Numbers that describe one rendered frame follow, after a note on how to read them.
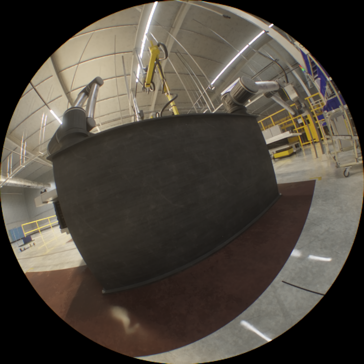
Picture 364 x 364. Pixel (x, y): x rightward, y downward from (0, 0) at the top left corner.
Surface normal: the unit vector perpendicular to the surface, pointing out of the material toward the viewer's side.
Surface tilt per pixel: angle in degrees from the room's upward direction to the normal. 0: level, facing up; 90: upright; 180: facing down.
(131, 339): 0
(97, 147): 90
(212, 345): 0
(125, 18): 175
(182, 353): 0
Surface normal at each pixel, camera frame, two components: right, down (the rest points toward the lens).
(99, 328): -0.32, -0.95
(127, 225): 0.33, -0.08
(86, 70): 0.35, 0.94
